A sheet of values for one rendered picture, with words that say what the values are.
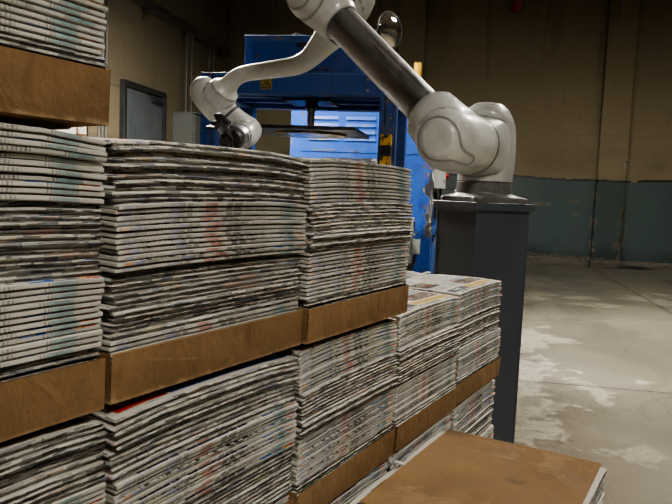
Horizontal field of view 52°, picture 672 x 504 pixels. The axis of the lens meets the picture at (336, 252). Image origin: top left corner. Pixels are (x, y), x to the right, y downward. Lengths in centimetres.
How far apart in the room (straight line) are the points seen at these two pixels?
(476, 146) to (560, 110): 908
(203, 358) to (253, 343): 8
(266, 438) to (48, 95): 44
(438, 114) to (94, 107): 126
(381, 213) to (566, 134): 989
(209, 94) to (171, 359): 183
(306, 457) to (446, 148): 101
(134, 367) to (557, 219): 1026
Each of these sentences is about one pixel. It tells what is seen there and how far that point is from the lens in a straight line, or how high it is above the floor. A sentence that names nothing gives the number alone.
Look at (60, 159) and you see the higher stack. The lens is 55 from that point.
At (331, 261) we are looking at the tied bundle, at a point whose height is 93.
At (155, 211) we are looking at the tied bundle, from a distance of 61.
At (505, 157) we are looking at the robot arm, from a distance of 193.
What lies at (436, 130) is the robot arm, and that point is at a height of 117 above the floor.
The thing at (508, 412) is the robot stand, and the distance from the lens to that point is 207.
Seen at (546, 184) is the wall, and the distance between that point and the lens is 1072.
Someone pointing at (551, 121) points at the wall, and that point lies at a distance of 1079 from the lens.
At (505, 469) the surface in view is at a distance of 114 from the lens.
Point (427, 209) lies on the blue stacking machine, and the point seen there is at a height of 88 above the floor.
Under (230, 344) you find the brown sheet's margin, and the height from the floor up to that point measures 86.
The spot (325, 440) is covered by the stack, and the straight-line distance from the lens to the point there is 92.
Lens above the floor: 102
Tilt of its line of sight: 5 degrees down
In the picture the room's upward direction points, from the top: 2 degrees clockwise
